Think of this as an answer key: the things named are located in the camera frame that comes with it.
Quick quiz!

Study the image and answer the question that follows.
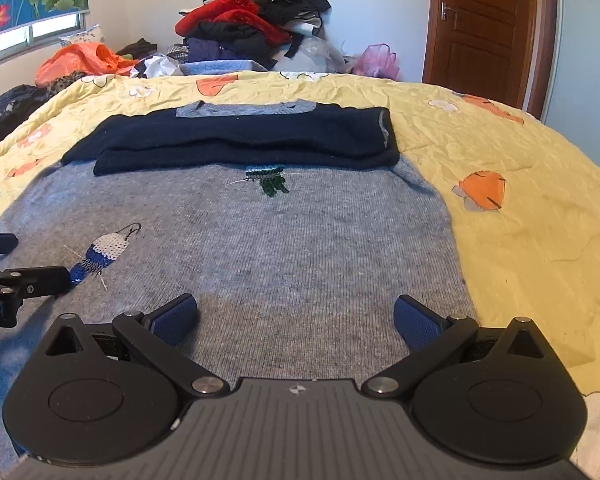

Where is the pink plastic bag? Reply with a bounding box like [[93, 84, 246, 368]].
[[352, 44, 400, 80]]

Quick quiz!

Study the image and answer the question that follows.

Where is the dark patterned clothes heap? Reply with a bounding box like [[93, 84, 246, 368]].
[[0, 70, 86, 142]]

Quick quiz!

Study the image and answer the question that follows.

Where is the yellow floral bed quilt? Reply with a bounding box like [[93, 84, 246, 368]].
[[0, 72, 600, 479]]

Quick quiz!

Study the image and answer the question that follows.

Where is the light blue folded blanket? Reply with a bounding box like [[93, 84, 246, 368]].
[[180, 60, 268, 76]]

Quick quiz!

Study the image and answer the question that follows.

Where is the grey navy knit sweater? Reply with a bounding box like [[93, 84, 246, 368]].
[[0, 102, 474, 474]]

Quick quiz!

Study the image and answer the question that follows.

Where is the white wardrobe with flowers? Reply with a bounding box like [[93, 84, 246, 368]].
[[543, 0, 600, 166]]

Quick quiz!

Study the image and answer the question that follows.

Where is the pile of dark red clothes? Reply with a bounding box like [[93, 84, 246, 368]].
[[174, 0, 332, 68]]

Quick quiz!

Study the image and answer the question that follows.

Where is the brown wooden door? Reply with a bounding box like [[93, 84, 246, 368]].
[[422, 0, 538, 107]]

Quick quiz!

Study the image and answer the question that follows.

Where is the clear plastic bag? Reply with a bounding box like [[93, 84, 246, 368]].
[[273, 36, 348, 74]]

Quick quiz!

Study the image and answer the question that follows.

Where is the orange plastic bag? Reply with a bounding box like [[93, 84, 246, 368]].
[[34, 42, 137, 87]]

